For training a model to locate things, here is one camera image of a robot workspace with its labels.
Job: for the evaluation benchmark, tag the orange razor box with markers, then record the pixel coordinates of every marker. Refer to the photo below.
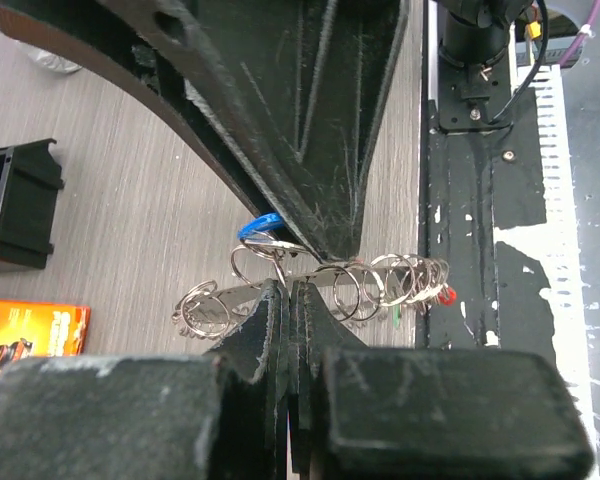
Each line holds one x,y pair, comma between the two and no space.
34,329

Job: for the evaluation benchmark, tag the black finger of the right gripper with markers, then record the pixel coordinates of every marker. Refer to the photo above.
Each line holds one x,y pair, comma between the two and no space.
295,89
86,33

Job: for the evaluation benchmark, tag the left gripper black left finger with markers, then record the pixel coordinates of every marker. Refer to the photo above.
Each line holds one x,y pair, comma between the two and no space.
220,415

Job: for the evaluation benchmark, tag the grey wrapped paper bundle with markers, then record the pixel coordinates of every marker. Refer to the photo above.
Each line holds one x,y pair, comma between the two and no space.
50,61

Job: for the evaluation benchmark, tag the black plastic storage bin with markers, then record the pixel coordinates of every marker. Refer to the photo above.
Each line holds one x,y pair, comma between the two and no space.
30,179

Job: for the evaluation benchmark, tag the blue tag key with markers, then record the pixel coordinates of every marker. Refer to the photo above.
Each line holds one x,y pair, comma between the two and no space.
262,224

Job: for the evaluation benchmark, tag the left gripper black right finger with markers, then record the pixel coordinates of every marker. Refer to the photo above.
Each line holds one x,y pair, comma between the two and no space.
362,412

